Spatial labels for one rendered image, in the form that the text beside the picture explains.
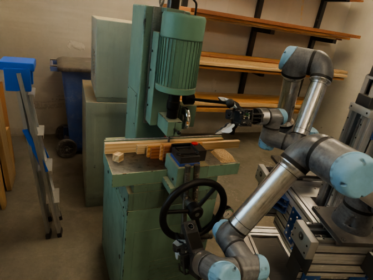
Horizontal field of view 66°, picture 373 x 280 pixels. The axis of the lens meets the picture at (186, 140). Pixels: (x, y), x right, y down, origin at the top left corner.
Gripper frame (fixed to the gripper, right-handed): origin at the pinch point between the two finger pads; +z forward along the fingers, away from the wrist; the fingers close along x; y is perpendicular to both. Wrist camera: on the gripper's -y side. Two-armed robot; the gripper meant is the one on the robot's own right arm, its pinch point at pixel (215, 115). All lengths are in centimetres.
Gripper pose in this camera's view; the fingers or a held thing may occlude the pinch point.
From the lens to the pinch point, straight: 119.5
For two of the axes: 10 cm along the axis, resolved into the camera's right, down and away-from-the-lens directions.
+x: -0.7, 9.8, 2.1
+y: 4.2, 2.2, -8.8
